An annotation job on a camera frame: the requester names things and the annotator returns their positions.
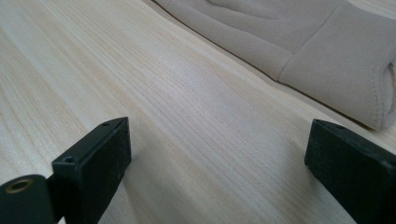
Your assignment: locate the beige cloth garment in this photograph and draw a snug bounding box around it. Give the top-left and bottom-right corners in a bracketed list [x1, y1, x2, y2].
[151, 0, 396, 132]

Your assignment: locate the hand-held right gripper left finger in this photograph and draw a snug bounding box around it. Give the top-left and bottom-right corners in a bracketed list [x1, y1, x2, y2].
[51, 116, 133, 224]

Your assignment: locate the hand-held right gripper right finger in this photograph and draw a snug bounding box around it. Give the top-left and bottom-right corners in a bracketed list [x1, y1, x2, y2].
[304, 119, 396, 224]

